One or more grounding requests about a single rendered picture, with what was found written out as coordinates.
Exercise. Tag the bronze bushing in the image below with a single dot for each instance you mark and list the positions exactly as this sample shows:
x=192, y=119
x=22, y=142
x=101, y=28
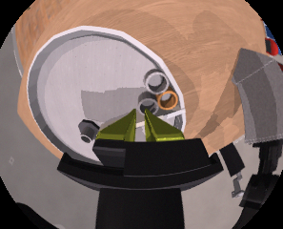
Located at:
x=169, y=103

